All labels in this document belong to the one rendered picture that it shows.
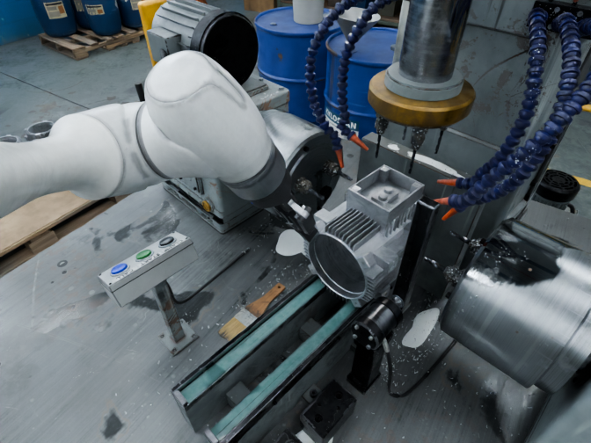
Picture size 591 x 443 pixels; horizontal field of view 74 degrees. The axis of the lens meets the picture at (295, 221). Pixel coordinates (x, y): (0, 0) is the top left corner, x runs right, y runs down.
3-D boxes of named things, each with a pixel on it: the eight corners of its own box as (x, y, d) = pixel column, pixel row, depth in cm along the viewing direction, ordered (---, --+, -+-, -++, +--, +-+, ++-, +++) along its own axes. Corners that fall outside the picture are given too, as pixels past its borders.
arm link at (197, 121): (279, 113, 54) (196, 133, 58) (220, 18, 40) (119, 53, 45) (275, 182, 49) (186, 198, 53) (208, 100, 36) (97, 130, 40)
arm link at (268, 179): (241, 118, 56) (259, 141, 61) (200, 167, 55) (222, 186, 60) (286, 141, 51) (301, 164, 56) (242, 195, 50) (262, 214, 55)
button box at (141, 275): (184, 250, 85) (174, 228, 82) (200, 257, 79) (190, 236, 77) (108, 296, 76) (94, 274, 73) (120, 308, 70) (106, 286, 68)
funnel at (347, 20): (344, 50, 230) (348, 2, 213) (382, 59, 220) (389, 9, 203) (322, 64, 214) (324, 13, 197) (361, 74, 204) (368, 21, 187)
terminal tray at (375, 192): (378, 190, 89) (383, 163, 84) (419, 212, 83) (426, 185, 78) (343, 214, 83) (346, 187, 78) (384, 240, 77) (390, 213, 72)
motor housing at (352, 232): (356, 229, 102) (365, 169, 89) (420, 270, 91) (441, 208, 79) (302, 272, 91) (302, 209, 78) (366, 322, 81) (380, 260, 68)
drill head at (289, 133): (264, 153, 129) (259, 78, 112) (351, 203, 110) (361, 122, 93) (200, 186, 116) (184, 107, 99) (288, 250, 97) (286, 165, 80)
